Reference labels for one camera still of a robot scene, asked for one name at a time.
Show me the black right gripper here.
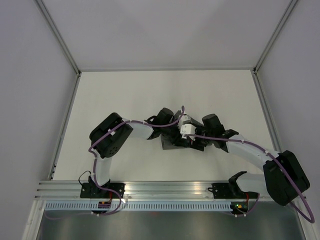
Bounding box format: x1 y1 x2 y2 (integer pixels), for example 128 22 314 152
187 123 214 152

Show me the grey cloth napkin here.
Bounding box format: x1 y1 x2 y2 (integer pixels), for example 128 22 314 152
160 111 205 152

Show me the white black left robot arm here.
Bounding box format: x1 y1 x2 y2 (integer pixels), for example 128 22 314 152
88 107 191 198

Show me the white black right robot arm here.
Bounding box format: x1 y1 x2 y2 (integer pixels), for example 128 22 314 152
185 114 311 206

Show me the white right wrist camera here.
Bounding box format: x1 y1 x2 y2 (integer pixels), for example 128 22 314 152
180 123 196 141

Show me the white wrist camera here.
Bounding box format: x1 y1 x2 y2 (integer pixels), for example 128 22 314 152
180 123 196 141
178 114 192 126

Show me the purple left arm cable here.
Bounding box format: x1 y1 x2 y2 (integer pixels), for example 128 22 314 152
46 104 186 220

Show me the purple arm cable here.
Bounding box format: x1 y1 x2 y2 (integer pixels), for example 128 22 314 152
46 104 186 220
186 133 316 223

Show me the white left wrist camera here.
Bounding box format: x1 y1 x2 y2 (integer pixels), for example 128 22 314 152
178 114 192 126

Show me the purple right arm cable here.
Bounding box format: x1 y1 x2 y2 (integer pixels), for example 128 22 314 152
186 133 316 223

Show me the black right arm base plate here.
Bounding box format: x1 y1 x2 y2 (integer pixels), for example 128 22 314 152
207 182 258 200

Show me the white slotted cable duct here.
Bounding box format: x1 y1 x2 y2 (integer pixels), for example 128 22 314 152
44 200 232 212

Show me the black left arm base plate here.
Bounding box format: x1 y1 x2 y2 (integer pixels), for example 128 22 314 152
79 182 125 200

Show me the aluminium frame rail front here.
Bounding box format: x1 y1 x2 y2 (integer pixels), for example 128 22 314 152
34 180 307 201

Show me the aluminium post back right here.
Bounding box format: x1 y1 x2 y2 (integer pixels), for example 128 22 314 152
251 0 300 75

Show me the aluminium post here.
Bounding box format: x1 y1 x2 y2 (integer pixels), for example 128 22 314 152
251 0 300 75
33 0 81 76

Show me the aluminium post back left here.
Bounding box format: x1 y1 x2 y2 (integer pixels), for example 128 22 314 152
33 0 81 76

